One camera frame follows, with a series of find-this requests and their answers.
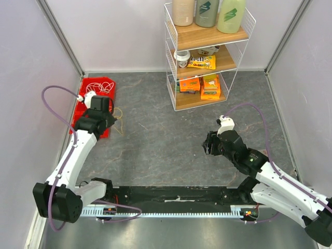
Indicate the orange snack box left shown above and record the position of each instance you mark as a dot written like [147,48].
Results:
[189,85]

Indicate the coffee cup with lid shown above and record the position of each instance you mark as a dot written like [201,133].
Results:
[182,58]

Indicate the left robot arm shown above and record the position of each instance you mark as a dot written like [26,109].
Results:
[58,198]

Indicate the orange snack box right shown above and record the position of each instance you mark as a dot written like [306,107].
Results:
[210,89]

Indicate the orange snack box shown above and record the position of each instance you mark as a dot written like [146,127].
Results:
[189,85]
[210,89]

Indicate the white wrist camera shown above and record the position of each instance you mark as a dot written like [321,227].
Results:
[86,99]
[226,124]

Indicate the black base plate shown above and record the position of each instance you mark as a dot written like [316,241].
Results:
[177,198]

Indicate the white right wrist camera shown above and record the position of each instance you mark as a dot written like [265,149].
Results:
[226,124]

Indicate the white brown snack pack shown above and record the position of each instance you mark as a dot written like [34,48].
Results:
[208,51]

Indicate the grey green bottle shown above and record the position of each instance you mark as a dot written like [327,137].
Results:
[206,12]

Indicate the slotted cable duct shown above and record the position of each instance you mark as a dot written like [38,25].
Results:
[104,211]

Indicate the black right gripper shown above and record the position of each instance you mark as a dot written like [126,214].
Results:
[212,143]

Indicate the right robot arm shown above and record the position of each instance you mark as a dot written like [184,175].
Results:
[267,184]

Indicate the white wire shelf rack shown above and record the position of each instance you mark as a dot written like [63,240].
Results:
[190,38]

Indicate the light green bottle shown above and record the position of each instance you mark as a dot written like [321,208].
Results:
[230,16]

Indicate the yellow candy bag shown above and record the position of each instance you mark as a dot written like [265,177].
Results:
[206,62]

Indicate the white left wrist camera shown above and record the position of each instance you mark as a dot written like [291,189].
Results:
[86,99]

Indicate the beige bottle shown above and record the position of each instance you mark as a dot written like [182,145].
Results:
[182,12]

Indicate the red storage bin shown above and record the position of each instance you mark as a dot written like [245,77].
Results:
[101,85]

